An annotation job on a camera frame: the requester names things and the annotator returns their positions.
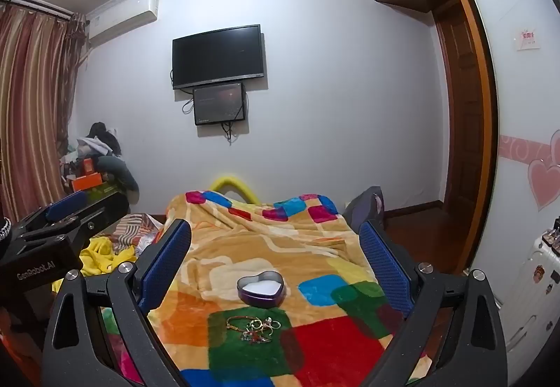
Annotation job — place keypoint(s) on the black wall television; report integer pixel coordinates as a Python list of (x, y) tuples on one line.
[(218, 57)]

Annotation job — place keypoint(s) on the flat orange box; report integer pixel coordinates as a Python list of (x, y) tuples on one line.
[(86, 182)]

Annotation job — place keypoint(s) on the wooden door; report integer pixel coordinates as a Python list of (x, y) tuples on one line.
[(461, 116)]

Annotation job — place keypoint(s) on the pile of clothes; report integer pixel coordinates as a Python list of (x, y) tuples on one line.
[(105, 151)]

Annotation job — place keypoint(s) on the white air conditioner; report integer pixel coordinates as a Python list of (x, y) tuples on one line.
[(124, 17)]

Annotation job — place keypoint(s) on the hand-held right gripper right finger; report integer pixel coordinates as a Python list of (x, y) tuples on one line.
[(385, 264)]

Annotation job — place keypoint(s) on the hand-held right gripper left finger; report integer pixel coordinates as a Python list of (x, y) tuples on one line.
[(168, 264)]

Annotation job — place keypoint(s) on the yellow cloth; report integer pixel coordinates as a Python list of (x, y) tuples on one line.
[(103, 255)]

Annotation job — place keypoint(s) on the red striped curtain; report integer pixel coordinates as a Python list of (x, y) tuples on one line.
[(35, 107)]

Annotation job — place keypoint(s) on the yellow foam tube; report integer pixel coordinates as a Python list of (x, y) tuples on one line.
[(232, 183)]

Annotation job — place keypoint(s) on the white suitcase with stickers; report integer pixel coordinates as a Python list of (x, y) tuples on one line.
[(525, 290)]

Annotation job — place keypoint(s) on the small black wall monitor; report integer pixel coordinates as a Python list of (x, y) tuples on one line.
[(218, 103)]

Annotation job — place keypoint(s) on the colourful patchwork fleece blanket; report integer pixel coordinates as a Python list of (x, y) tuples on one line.
[(271, 247)]

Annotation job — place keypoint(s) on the purple heart-shaped tin box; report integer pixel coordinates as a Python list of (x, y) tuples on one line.
[(260, 288)]

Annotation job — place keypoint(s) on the striped bedding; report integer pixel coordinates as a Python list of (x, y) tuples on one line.
[(135, 229)]

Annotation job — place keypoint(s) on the dark backpack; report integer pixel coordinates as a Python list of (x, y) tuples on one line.
[(361, 210)]

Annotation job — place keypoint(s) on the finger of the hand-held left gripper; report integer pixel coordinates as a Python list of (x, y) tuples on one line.
[(65, 205), (107, 210)]

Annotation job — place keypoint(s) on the white sliding wardrobe door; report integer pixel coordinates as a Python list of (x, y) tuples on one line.
[(520, 116)]

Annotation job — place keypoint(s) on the pink cloth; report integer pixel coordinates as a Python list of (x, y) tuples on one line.
[(124, 352)]

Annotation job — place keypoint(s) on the small orange box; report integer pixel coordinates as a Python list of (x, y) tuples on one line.
[(88, 167)]

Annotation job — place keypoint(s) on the wooden wardrobe frame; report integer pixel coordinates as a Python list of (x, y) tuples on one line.
[(483, 63)]

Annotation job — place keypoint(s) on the white paper notice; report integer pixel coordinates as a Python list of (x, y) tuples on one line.
[(527, 38)]

